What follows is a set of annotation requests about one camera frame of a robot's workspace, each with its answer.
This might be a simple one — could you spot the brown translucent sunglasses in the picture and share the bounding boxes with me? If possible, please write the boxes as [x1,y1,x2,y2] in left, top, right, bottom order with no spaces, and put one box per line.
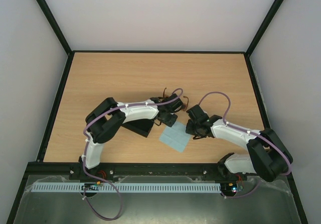
[163,87,189,113]

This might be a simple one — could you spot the light blue cleaning cloth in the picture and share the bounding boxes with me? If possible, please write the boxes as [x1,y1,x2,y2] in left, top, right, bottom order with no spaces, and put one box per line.
[159,121,191,153]

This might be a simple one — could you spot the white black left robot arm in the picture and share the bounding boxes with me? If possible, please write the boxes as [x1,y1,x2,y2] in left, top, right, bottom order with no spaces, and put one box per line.
[81,93,184,169]

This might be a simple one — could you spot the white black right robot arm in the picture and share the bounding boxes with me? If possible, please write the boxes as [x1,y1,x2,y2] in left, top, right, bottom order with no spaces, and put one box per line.
[186,113,292,182]

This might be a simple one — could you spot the black glasses case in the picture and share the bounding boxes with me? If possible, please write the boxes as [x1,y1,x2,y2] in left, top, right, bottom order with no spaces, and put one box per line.
[122,119,154,138]

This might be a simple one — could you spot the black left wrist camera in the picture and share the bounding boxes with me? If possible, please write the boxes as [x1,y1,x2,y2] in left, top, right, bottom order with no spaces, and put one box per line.
[163,93,183,113]

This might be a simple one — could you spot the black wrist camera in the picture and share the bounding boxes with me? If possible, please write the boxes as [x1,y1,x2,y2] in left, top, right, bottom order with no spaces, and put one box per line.
[163,93,183,113]
[186,104,209,123]

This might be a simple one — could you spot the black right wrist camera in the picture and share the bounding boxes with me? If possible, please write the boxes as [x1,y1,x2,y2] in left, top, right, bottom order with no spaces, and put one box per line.
[186,104,209,123]

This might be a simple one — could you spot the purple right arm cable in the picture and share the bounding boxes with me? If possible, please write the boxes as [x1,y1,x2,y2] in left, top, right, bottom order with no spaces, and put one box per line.
[198,91,294,200]

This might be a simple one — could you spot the light blue slotted cable duct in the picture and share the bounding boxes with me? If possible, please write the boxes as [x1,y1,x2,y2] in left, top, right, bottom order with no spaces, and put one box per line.
[31,182,221,193]

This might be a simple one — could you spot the black enclosure frame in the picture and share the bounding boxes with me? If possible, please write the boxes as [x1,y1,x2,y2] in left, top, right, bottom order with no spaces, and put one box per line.
[1,0,320,223]

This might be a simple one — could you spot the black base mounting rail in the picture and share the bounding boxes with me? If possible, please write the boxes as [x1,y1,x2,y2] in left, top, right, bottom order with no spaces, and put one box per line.
[26,161,251,181]

